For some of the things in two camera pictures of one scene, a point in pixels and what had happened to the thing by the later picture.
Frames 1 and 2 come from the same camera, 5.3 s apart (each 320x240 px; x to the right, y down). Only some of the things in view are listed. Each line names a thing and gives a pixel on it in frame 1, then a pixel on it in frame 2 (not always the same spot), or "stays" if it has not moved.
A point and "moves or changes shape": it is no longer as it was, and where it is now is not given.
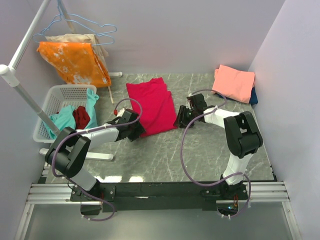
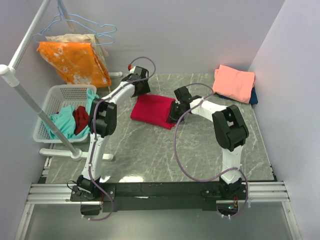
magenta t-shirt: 159,113 moves or changes shape
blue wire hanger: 61,14 stays
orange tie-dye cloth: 76,63 stays
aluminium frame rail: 260,192 stays
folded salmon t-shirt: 235,84 stays
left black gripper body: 135,131 to 145,88
